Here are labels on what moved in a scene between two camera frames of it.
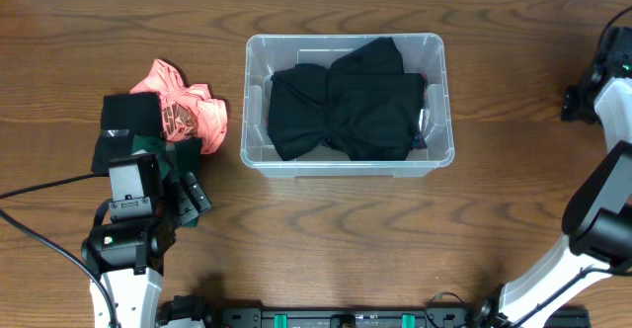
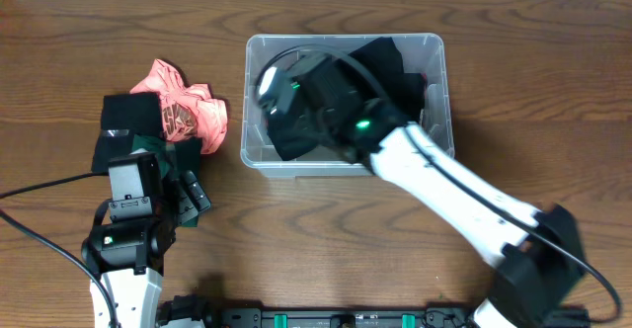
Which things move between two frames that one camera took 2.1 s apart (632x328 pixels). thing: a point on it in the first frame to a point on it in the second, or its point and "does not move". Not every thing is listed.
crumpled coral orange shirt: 187,111 does not move
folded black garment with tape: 123,118 does not move
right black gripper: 573,104 to 310,128
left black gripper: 190,198 does not move
